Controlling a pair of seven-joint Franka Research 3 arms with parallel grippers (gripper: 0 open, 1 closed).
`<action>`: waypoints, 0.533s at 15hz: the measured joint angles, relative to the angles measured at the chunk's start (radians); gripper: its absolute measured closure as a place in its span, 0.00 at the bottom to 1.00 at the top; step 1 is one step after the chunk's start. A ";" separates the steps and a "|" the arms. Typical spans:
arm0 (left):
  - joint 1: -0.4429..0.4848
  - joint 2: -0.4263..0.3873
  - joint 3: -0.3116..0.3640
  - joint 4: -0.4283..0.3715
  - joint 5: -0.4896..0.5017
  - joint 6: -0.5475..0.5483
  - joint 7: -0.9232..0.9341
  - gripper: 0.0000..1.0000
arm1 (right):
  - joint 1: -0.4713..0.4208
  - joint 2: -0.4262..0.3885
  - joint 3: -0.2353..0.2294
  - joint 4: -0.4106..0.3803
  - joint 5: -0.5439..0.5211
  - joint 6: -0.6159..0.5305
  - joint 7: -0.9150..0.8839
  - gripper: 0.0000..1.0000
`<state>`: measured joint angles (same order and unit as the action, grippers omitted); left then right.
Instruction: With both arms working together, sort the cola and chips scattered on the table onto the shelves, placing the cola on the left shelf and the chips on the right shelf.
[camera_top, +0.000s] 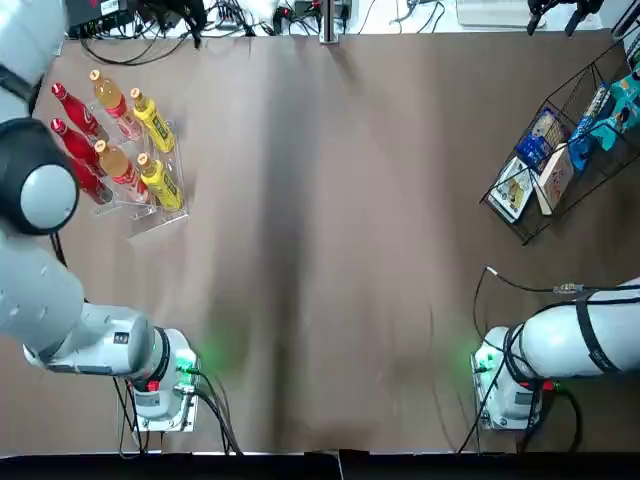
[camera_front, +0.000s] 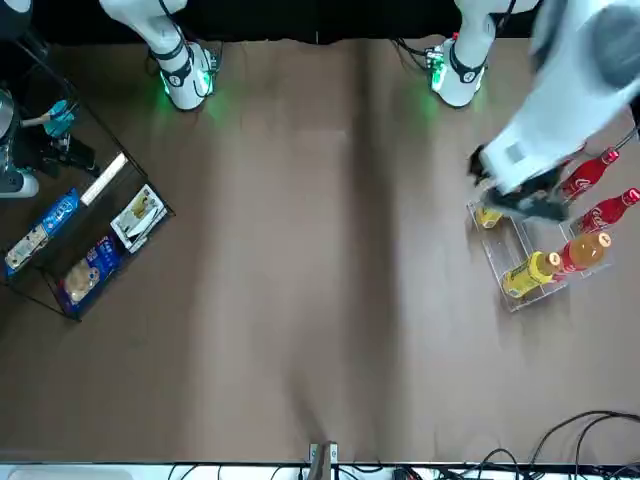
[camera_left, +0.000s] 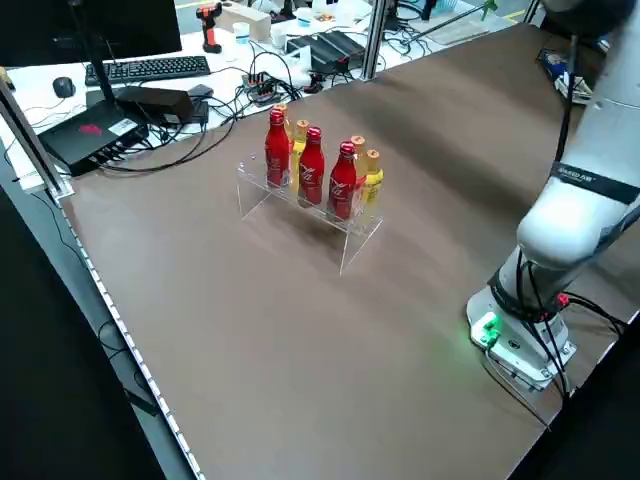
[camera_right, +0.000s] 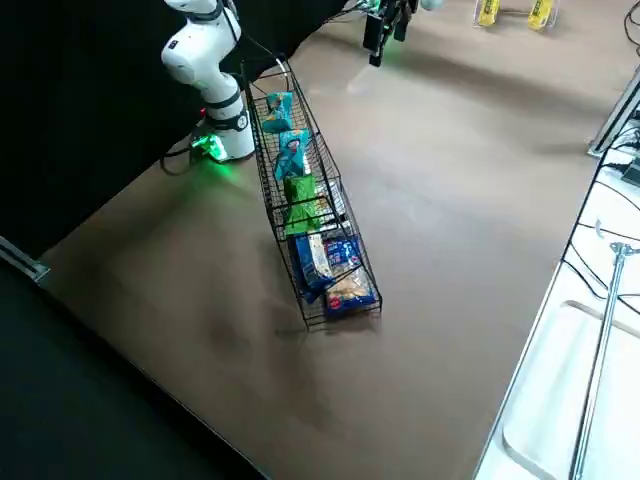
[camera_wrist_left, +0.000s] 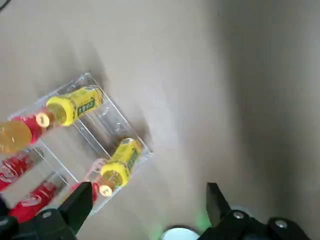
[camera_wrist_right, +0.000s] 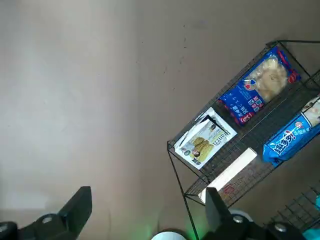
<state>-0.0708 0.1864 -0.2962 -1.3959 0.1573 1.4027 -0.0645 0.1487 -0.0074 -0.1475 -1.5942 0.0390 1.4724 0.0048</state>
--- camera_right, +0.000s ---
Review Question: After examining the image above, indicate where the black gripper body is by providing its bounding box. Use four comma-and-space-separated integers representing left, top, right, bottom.
367, 0, 419, 16

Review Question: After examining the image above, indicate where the teal chips packet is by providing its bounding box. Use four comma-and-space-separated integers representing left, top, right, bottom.
272, 128, 312, 182
262, 91, 297, 136

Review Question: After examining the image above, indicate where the clear acrylic stepped shelf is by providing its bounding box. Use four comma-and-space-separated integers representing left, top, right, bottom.
469, 0, 564, 35

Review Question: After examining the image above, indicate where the yellow lemon tea bottle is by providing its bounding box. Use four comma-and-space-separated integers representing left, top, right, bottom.
528, 0, 557, 32
474, 0, 503, 28

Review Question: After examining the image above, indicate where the blue cracker packet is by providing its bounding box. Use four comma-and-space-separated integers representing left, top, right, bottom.
322, 234, 380, 320

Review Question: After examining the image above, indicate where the silver metal rod stand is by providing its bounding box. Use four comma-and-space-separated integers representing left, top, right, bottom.
569, 241, 640, 480

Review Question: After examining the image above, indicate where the white plastic tray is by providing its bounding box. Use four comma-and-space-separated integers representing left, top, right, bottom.
501, 298, 640, 480

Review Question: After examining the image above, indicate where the aluminium profile post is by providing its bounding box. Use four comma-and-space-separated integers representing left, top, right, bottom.
585, 64, 640, 157

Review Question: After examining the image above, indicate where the black wire basket shelf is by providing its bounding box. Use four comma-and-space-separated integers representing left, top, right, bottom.
239, 57, 385, 334

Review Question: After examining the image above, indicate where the aluminium frame bar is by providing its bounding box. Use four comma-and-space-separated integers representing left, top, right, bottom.
0, 233, 52, 287

